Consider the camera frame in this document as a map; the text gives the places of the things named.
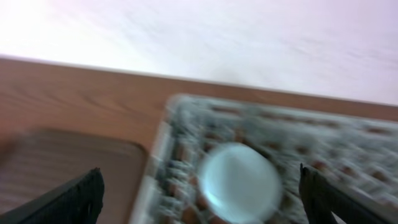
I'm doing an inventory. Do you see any brown serving tray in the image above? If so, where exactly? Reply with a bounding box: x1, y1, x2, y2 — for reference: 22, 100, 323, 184
1, 129, 147, 223

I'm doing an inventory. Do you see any light blue bowl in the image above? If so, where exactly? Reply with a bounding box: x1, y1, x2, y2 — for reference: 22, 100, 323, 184
197, 142, 282, 223

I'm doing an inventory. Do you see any grey dishwasher rack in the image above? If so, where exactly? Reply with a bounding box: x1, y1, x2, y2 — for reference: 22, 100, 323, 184
130, 95, 397, 223

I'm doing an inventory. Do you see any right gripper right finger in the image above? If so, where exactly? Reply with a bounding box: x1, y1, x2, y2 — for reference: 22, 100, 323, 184
298, 165, 386, 223

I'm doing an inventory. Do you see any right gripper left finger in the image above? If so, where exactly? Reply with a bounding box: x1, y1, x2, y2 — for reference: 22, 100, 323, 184
1, 168, 104, 224

